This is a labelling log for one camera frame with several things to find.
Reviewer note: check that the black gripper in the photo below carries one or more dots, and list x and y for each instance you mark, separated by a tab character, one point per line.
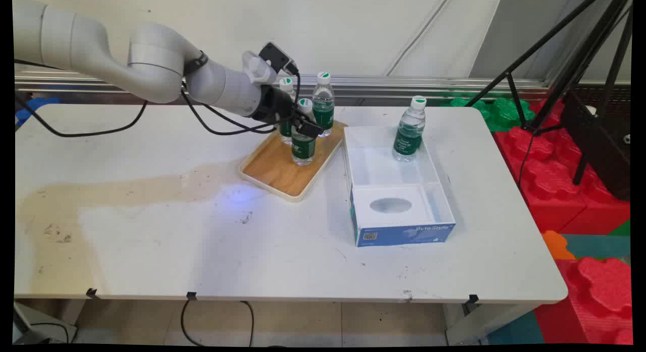
272	106

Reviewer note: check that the teal foam mat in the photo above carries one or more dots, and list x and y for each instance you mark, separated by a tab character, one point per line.
600	247

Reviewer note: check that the black panel board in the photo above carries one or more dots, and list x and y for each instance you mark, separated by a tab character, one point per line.
600	140

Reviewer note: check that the aluminium wall rail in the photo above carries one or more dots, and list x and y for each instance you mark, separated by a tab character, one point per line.
404	84

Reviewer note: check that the white blue cardboard box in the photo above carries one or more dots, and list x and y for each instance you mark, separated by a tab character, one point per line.
391	190

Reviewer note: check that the black tape piece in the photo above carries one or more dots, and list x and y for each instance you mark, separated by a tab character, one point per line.
91	293
191	295
472	299

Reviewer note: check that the green foam block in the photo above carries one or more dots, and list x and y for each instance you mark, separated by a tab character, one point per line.
499	112

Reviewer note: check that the blue foam block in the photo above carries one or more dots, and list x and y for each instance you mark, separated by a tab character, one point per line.
33	109

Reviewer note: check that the green label water bottle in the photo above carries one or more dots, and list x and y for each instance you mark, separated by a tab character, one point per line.
323	110
286	85
303	149
409	135

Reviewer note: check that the red foam block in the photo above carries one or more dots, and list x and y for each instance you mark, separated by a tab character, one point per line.
545	165
605	211
595	296

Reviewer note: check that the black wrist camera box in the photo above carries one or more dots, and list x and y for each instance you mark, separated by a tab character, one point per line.
276	56

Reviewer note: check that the wooden tray with cream rim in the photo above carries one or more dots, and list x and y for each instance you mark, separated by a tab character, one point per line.
275	168

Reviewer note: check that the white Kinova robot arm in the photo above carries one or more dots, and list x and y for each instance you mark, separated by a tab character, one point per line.
151	64

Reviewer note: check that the black tripod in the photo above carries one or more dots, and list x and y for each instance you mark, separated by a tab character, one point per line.
570	64

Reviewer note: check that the orange foam piece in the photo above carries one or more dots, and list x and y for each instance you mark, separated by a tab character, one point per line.
556	245

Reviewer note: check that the white ribbed camera mount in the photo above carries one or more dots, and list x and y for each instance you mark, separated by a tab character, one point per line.
256	68

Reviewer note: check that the white table leg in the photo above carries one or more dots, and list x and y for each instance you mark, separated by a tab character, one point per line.
479	324

